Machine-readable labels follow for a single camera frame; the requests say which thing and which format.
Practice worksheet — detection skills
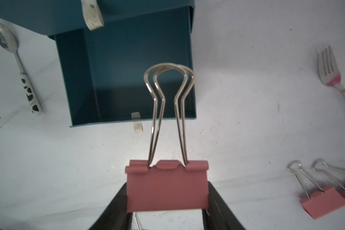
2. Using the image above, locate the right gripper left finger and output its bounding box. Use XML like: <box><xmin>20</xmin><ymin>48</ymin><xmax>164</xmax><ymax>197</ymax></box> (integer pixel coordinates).
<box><xmin>89</xmin><ymin>183</ymin><xmax>132</xmax><ymax>230</ymax></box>

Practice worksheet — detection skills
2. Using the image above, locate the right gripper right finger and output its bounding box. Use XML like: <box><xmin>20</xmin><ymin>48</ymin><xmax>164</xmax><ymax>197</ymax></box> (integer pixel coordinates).
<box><xmin>202</xmin><ymin>182</ymin><xmax>246</xmax><ymax>230</ymax></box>

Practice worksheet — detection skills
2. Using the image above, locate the pink clip top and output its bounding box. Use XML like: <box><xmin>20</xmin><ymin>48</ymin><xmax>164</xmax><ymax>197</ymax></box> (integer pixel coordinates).
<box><xmin>125</xmin><ymin>63</ymin><xmax>209</xmax><ymax>213</ymax></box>

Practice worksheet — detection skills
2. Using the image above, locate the teal bottom drawer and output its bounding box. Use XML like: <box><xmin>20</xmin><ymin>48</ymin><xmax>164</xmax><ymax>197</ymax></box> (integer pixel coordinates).
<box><xmin>52</xmin><ymin>6</ymin><xmax>195</xmax><ymax>126</ymax></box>

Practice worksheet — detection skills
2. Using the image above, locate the teal drawer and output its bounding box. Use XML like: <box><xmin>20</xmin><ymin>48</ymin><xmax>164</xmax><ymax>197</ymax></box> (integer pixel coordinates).
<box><xmin>52</xmin><ymin>6</ymin><xmax>195</xmax><ymax>126</ymax></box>
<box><xmin>0</xmin><ymin>1</ymin><xmax>195</xmax><ymax>35</ymax></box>

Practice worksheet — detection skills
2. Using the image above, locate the pink clip right pair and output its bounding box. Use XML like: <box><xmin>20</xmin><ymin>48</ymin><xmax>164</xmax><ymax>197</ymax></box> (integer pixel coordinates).
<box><xmin>287</xmin><ymin>160</ymin><xmax>345</xmax><ymax>219</ymax></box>

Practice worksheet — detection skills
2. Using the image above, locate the metal spoon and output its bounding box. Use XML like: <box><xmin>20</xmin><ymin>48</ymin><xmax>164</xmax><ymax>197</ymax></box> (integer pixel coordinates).
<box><xmin>0</xmin><ymin>23</ymin><xmax>43</xmax><ymax>116</ymax></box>

